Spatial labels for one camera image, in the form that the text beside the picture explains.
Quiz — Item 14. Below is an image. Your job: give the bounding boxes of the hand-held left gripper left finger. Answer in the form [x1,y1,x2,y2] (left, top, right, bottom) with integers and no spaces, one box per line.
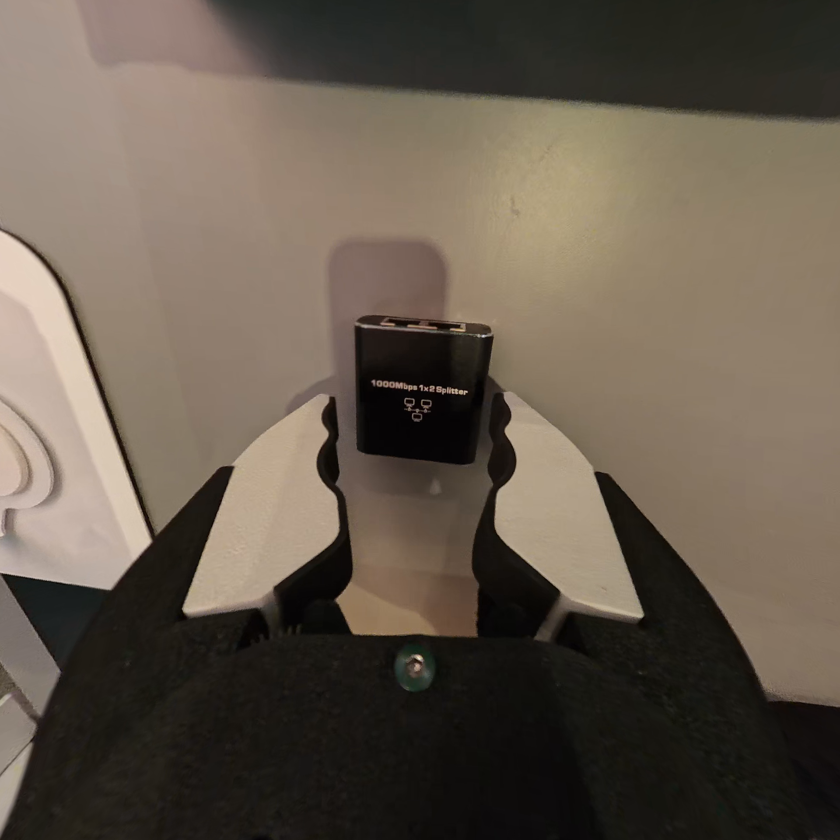
[182,394,357,622]

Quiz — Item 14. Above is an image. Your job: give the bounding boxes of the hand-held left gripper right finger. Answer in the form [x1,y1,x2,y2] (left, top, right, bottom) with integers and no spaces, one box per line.
[472,390,647,626]

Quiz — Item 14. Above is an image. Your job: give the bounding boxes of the black ethernet splitter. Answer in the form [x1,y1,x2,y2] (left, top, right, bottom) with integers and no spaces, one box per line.
[354,315,494,467]

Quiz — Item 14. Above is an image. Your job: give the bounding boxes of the white stand base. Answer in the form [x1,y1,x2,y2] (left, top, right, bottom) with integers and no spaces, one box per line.
[0,228,156,592]

